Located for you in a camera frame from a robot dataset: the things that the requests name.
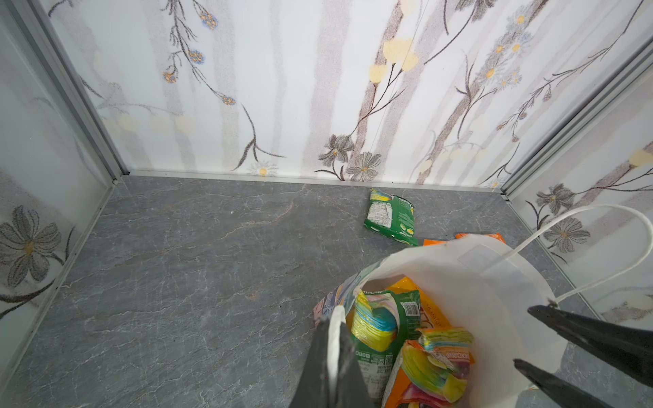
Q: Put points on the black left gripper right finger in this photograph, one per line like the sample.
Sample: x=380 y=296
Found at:
x=350 y=390

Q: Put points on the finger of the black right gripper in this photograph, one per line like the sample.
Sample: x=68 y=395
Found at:
x=627 y=349
x=559 y=391

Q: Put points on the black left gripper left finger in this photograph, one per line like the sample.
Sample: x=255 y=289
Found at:
x=313 y=388

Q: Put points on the green Fox's candy bag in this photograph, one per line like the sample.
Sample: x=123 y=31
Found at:
x=382 y=322

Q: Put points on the colourful Fox's candy bag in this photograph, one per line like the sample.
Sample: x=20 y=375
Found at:
x=432 y=370

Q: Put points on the yellow 100 candy bag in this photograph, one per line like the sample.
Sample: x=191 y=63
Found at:
x=431 y=316

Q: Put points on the floral white paper bag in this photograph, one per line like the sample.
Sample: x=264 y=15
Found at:
x=479 y=284

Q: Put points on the green snack packet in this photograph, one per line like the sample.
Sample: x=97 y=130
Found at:
x=392 y=217

